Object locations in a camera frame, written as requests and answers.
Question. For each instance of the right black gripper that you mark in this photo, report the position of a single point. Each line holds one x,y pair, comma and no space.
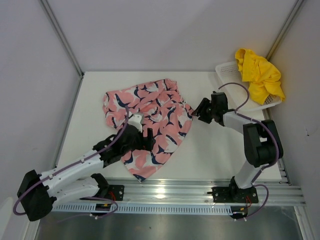
200,110

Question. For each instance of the white slotted cable duct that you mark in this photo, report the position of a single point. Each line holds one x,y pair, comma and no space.
133,208

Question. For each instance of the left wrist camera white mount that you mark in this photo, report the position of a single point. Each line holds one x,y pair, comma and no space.
136,120

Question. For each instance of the aluminium mounting rail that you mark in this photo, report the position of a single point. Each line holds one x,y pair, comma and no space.
194,192

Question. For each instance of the left aluminium corner post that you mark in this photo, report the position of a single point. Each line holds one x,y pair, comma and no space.
47,9

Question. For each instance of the yellow shorts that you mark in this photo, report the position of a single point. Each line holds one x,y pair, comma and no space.
263,77

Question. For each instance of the pink whale print shorts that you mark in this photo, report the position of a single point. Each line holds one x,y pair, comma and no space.
165,112

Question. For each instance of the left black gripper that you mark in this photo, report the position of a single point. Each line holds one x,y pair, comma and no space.
145,144

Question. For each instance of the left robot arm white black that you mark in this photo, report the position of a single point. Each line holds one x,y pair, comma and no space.
39,193

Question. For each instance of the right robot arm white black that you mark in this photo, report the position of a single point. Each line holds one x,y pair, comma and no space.
262,147

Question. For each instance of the white perforated plastic basket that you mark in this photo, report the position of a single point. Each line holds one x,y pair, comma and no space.
228,74

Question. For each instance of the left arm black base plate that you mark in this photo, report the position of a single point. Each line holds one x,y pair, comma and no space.
114,192

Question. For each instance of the right aluminium corner post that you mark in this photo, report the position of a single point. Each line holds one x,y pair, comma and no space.
288,23

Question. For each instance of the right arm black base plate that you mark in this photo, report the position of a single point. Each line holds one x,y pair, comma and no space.
223,194

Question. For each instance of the aluminium corner post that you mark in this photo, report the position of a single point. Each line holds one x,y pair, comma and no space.
288,23
47,9

